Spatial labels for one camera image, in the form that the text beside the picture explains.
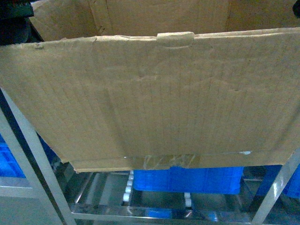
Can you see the blue plastic bin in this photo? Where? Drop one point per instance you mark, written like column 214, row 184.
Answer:
column 224, row 180

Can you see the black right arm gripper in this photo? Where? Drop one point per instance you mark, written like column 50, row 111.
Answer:
column 296, row 8

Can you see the large cardboard box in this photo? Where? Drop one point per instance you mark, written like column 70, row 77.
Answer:
column 148, row 84

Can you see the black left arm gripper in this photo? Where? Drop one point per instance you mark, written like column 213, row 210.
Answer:
column 15, row 24

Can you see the stainless steel shelf rack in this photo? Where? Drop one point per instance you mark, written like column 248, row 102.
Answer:
column 26, row 147

